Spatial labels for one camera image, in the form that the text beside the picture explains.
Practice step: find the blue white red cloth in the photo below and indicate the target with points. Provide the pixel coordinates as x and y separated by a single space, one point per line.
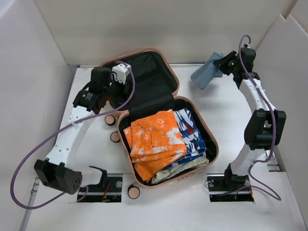
191 136

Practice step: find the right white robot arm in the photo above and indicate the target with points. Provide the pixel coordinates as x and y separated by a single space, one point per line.
264 129

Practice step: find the grey cloth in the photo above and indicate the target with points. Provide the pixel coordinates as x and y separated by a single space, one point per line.
204 74

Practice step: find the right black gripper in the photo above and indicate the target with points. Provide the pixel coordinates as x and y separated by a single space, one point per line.
221 63

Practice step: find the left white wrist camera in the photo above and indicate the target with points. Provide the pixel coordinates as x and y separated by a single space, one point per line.
121 72

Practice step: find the orange white cloth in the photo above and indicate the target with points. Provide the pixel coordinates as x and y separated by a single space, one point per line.
155 142

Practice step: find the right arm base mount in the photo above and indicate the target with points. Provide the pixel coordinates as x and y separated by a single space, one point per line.
222 189

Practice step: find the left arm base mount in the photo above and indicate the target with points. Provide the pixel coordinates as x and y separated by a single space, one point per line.
108 190

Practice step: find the cream green printed cloth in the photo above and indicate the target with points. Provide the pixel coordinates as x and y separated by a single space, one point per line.
171 172

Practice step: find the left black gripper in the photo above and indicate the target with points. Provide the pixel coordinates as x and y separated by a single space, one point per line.
122 95

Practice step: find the pink hard-shell suitcase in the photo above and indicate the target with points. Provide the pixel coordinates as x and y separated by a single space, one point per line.
155 89

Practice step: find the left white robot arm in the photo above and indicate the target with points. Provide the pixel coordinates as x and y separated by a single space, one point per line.
56 170

